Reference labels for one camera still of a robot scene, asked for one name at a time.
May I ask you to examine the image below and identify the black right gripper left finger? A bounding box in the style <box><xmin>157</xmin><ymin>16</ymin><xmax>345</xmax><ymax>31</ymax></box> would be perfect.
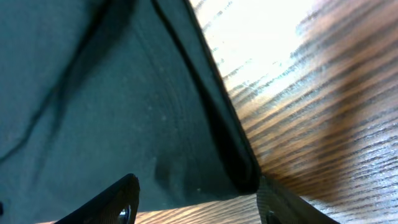
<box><xmin>56</xmin><ymin>174</ymin><xmax>140</xmax><ymax>224</ymax></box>

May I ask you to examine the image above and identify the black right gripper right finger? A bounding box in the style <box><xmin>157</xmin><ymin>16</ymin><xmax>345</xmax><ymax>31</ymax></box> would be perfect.
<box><xmin>256</xmin><ymin>176</ymin><xmax>338</xmax><ymax>224</ymax></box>

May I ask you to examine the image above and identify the black t-shirt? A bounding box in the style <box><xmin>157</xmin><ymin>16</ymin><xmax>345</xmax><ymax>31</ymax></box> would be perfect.
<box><xmin>1</xmin><ymin>0</ymin><xmax>260</xmax><ymax>223</ymax></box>

